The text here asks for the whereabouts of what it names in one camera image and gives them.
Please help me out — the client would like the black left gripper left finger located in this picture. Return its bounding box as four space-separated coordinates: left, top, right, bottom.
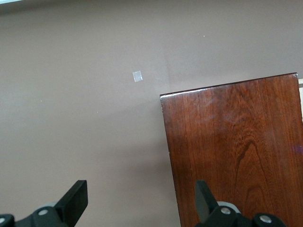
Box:
0 180 89 227

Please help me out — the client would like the small grey tape square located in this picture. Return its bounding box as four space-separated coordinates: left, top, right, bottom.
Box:
132 70 144 83

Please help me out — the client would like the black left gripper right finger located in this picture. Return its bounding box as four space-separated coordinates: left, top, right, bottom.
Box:
194 180 287 227

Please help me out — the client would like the dark wooden cabinet box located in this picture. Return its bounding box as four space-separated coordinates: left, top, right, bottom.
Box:
160 72 303 227

